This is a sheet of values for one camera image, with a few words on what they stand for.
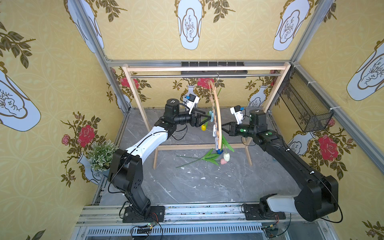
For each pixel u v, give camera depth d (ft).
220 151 3.20
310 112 2.72
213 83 3.53
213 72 2.97
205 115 2.56
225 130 2.42
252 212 2.40
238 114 2.31
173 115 2.12
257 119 1.99
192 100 2.26
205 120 2.36
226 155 2.45
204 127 3.09
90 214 2.45
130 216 2.38
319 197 1.32
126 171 1.49
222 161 2.90
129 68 1.73
